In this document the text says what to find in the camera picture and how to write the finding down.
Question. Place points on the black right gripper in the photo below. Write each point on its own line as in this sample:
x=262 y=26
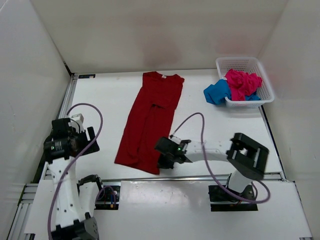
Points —
x=162 y=164

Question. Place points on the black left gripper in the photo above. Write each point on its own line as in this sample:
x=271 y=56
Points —
x=83 y=134

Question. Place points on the red t-shirt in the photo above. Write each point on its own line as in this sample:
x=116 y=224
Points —
x=150 y=118

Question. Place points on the pink t-shirt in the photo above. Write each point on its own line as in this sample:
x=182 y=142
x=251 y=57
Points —
x=243 y=85

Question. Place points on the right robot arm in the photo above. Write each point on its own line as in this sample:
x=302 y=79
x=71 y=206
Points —
x=247 y=156

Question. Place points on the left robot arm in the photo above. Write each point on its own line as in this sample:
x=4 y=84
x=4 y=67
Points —
x=71 y=216

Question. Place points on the white front cover board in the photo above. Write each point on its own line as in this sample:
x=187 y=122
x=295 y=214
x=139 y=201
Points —
x=181 y=210

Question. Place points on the blue t-shirt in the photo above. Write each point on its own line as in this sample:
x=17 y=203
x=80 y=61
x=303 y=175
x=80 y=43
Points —
x=215 y=93

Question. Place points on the white plastic laundry basket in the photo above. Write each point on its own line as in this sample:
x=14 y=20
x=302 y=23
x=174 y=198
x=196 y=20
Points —
x=250 y=65

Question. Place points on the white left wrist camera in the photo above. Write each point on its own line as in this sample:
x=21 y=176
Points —
x=76 y=122

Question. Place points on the aluminium front rail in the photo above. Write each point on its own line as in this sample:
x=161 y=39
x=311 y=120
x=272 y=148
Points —
x=279 y=176

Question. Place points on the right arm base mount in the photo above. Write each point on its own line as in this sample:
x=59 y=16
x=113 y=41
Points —
x=220 y=201

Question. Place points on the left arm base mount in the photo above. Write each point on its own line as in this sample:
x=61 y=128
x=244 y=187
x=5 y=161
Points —
x=109 y=198

